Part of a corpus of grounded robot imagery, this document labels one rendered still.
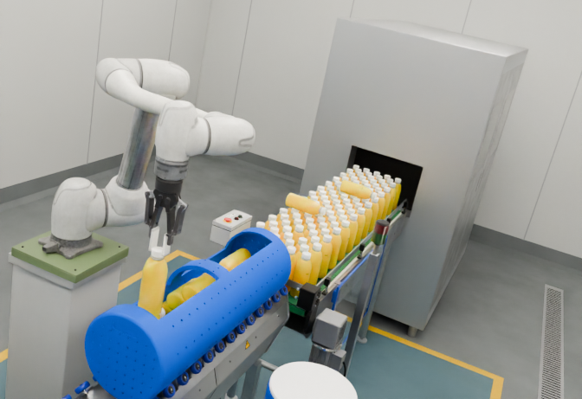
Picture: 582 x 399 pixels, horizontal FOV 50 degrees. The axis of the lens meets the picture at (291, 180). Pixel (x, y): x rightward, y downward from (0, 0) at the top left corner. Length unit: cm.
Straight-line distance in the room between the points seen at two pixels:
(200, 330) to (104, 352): 29
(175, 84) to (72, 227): 70
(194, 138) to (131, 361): 67
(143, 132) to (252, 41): 489
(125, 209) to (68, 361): 64
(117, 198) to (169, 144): 88
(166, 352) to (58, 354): 91
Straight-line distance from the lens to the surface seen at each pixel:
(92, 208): 251
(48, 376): 278
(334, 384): 207
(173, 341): 188
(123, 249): 263
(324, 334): 277
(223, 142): 173
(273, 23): 703
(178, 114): 166
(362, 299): 296
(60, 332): 264
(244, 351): 242
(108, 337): 192
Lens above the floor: 223
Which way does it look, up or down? 18 degrees down
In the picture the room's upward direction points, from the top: 12 degrees clockwise
